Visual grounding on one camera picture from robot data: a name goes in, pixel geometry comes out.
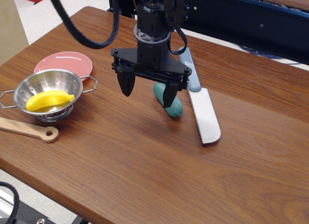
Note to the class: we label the beige cabinet side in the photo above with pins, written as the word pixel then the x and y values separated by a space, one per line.
pixel 12 35

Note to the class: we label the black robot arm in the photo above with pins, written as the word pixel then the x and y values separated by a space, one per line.
pixel 156 17

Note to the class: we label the wooden spoon handle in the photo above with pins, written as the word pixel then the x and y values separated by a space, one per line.
pixel 46 134

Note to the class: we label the yellow toy banana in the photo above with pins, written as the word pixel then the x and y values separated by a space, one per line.
pixel 47 99

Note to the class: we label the black base with screw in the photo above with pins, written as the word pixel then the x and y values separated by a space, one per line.
pixel 14 211

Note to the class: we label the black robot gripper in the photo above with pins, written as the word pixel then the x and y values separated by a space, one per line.
pixel 152 59

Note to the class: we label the dark blue metal frame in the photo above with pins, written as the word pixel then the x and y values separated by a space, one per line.
pixel 263 25

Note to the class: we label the teal plastic capsule toy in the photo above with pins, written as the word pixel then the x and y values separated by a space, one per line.
pixel 176 108

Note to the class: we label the pink plastic plate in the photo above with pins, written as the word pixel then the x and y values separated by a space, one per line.
pixel 76 62

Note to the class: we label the white toy knife blue handle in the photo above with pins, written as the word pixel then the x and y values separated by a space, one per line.
pixel 206 119

